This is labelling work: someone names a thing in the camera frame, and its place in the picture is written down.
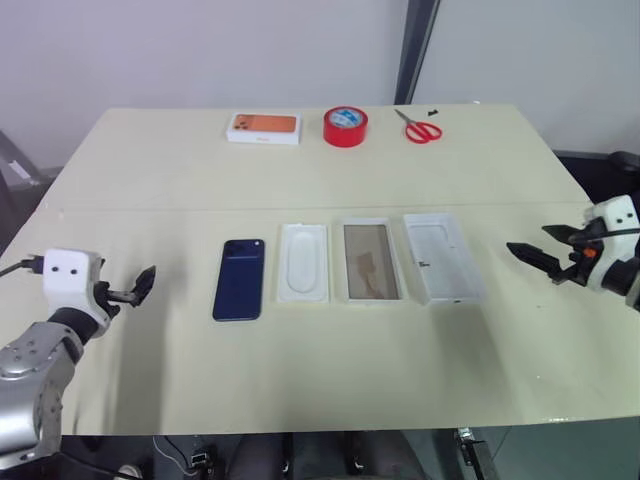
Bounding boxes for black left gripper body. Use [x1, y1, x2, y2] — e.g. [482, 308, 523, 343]
[91, 280, 122, 318]

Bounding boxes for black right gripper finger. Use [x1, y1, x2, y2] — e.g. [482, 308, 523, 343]
[505, 241, 570, 285]
[541, 224, 587, 246]

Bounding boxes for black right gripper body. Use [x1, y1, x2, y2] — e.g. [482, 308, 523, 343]
[559, 219, 607, 287]

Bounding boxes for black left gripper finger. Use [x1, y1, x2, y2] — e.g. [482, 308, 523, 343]
[137, 264, 158, 295]
[108, 279, 150, 306]

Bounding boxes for white box lid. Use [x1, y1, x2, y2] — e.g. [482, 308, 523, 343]
[402, 212, 488, 307]

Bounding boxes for tray with brown insert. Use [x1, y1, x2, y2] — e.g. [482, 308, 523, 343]
[341, 215, 409, 305]

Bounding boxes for orange printed phone box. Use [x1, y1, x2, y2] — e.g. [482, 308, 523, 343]
[224, 111, 305, 148]

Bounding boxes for black office chair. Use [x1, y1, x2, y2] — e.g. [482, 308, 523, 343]
[551, 148, 640, 202]

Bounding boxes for dark blue smartphone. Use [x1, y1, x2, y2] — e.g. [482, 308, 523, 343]
[211, 237, 267, 323]

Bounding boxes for grey metal rack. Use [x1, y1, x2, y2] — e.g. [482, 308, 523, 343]
[0, 129, 57, 202]

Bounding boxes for white moulded tray insert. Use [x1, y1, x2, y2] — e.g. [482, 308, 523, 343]
[275, 222, 333, 305]

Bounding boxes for black metal table clamp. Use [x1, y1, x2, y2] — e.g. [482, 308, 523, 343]
[453, 426, 495, 480]

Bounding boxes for red tape roll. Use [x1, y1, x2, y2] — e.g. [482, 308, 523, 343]
[322, 105, 371, 149]

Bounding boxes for dark metal pole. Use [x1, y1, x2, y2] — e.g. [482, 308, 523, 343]
[393, 0, 442, 106]

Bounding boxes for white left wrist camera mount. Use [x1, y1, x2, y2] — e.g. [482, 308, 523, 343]
[41, 247, 105, 330]

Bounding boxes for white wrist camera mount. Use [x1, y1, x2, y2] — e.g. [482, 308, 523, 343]
[581, 195, 640, 292]
[41, 247, 105, 330]

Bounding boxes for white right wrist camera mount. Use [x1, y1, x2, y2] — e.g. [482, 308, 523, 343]
[581, 195, 640, 292]

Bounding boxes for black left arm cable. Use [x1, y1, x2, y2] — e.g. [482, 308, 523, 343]
[0, 255, 47, 279]

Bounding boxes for thin white cable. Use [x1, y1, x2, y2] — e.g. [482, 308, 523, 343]
[151, 434, 194, 477]

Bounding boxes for red handled scissors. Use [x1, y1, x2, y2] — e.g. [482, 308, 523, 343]
[393, 108, 444, 146]

